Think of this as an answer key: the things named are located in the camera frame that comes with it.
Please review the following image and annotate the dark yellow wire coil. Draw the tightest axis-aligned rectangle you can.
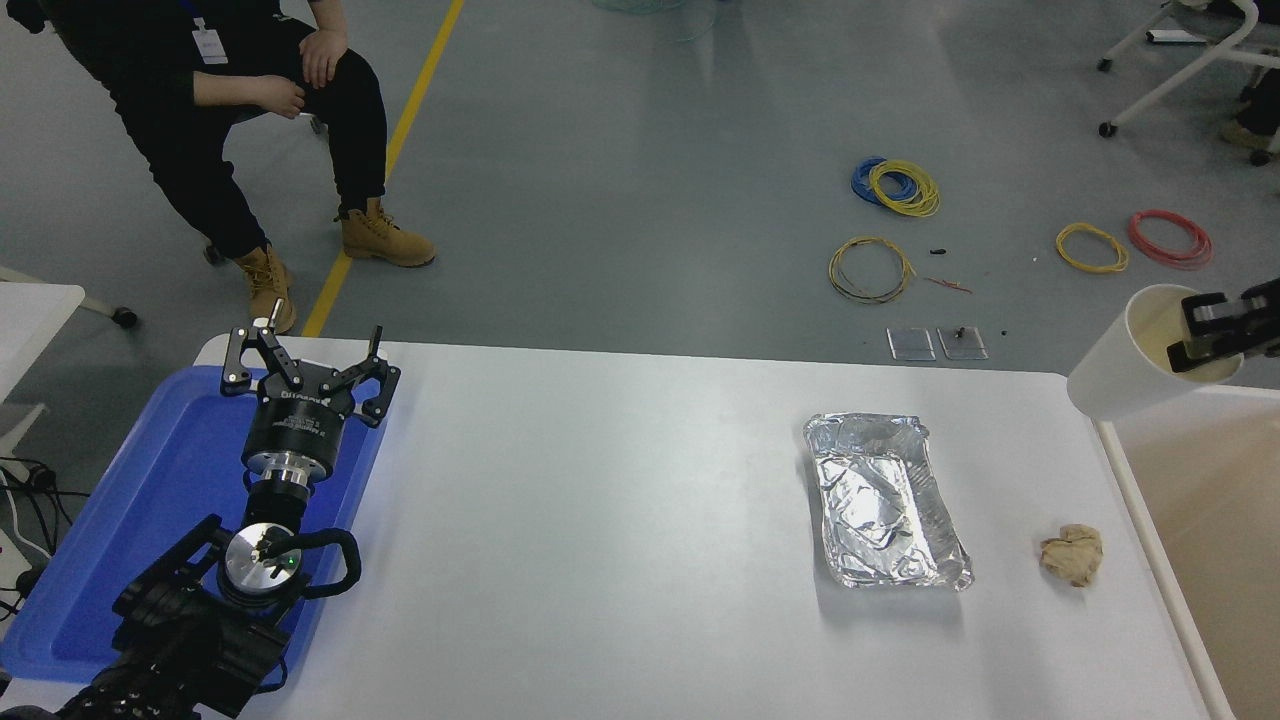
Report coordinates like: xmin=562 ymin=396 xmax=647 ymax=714
xmin=828 ymin=236 xmax=916 ymax=305

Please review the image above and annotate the silver foil tray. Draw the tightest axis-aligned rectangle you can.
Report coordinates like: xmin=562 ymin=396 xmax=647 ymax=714
xmin=803 ymin=412 xmax=975 ymax=591

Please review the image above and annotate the white paper cup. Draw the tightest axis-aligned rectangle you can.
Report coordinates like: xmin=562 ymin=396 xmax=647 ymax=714
xmin=1066 ymin=284 xmax=1247 ymax=421

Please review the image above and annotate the white wheeled chair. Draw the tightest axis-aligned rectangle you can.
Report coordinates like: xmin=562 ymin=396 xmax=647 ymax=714
xmin=1097 ymin=0 xmax=1280 ymax=166

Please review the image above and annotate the black floor cable tangle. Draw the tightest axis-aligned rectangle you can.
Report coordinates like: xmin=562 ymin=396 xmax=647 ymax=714
xmin=0 ymin=453 xmax=91 ymax=621

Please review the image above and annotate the person's left hand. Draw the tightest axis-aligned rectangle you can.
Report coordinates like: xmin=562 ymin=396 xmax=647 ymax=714
xmin=300 ymin=27 xmax=349 ymax=89

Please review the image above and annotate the red wire coil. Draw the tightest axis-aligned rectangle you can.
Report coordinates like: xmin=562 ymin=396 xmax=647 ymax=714
xmin=1128 ymin=208 xmax=1213 ymax=269

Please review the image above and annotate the large pale bin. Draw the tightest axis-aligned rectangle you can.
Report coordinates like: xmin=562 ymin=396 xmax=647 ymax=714
xmin=1095 ymin=385 xmax=1280 ymax=720

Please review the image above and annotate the person's left foot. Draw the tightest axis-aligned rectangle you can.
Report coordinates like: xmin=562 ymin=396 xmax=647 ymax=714
xmin=333 ymin=197 xmax=437 ymax=269

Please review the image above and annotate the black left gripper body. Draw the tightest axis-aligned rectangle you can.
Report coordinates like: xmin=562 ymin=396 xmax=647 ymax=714
xmin=243 ymin=372 xmax=358 ymax=473

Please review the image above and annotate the person's right foot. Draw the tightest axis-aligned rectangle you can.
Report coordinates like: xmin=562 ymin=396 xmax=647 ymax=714
xmin=233 ymin=245 xmax=298 ymax=336

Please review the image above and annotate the white side table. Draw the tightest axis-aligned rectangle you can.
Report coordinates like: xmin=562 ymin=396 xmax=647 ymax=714
xmin=0 ymin=283 xmax=86 ymax=461

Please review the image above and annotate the blue wire coil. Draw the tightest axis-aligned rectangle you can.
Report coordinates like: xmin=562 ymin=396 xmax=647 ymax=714
xmin=851 ymin=156 xmax=916 ymax=206

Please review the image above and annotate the person's foot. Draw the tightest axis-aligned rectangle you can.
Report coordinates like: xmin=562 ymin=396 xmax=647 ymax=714
xmin=233 ymin=245 xmax=298 ymax=336
xmin=333 ymin=197 xmax=437 ymax=269

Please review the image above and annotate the person's right hand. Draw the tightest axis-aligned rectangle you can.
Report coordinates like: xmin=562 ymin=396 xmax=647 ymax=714
xmin=250 ymin=75 xmax=306 ymax=119

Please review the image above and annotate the small yellow wire coil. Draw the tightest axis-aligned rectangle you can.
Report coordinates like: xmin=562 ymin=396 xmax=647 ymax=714
xmin=1056 ymin=221 xmax=1130 ymax=274

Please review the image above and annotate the crumpled tan paper ball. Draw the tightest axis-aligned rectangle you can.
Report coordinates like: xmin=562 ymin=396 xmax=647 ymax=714
xmin=1040 ymin=526 xmax=1105 ymax=588

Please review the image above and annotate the blue plastic tray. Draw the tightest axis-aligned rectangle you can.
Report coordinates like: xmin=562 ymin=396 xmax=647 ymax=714
xmin=0 ymin=365 xmax=391 ymax=691

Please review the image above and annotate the grey leg with caster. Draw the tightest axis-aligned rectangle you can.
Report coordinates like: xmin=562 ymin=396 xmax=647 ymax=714
xmin=0 ymin=265 xmax=138 ymax=329

